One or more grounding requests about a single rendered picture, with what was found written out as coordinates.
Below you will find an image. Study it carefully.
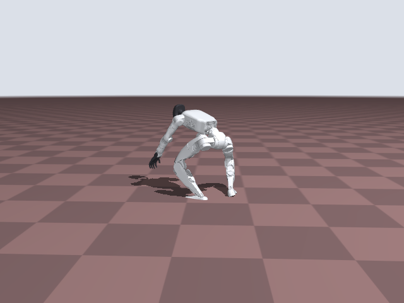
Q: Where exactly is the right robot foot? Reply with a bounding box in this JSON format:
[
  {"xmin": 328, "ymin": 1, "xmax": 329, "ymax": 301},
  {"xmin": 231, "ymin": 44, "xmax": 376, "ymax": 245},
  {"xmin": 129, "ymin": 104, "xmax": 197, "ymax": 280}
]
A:
[{"xmin": 227, "ymin": 187, "xmax": 237, "ymax": 197}]

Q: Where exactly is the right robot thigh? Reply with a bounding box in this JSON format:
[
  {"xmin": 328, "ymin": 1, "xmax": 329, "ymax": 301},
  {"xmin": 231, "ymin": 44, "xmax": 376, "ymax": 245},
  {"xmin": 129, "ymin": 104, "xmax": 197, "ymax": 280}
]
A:
[{"xmin": 222, "ymin": 136, "xmax": 234, "ymax": 168}]

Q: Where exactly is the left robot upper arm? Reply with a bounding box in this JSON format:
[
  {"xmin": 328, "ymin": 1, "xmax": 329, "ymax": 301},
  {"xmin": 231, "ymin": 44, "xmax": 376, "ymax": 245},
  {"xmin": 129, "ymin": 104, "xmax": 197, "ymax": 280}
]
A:
[{"xmin": 163, "ymin": 114, "xmax": 184, "ymax": 143}]

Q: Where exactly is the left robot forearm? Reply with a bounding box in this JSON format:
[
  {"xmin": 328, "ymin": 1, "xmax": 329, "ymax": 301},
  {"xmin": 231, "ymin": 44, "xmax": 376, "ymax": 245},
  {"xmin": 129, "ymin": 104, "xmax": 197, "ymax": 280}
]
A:
[{"xmin": 156, "ymin": 137, "xmax": 168, "ymax": 157}]

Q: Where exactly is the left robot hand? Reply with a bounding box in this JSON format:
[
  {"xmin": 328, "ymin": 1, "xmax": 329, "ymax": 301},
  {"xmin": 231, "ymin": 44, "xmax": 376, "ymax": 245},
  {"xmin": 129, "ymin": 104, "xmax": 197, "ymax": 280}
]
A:
[{"xmin": 149, "ymin": 152, "xmax": 160, "ymax": 168}]

